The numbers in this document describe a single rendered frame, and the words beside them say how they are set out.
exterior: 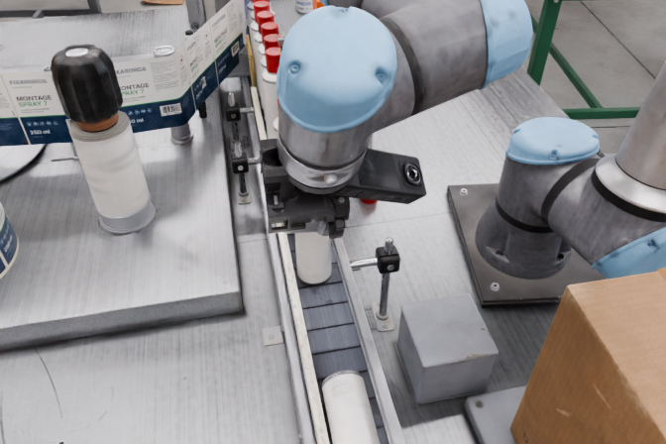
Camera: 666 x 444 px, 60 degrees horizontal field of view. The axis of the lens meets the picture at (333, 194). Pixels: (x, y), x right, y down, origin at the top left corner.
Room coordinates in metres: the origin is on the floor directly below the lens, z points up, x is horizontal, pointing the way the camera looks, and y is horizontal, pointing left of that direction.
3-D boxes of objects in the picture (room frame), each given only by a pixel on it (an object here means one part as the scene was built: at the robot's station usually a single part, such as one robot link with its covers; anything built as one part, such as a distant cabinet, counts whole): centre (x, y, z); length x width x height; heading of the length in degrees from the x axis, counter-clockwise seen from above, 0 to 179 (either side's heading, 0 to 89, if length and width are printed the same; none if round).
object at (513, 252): (0.67, -0.31, 0.90); 0.15 x 0.15 x 0.10
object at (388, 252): (0.54, -0.05, 0.91); 0.07 x 0.03 x 0.16; 102
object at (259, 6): (1.11, 0.14, 0.98); 0.05 x 0.05 x 0.20
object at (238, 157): (0.83, 0.17, 0.89); 0.03 x 0.03 x 0.12; 12
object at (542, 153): (0.67, -0.31, 1.02); 0.13 x 0.12 x 0.14; 26
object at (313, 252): (0.59, 0.03, 0.98); 0.05 x 0.05 x 0.20
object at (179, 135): (0.94, 0.30, 0.97); 0.05 x 0.05 x 0.19
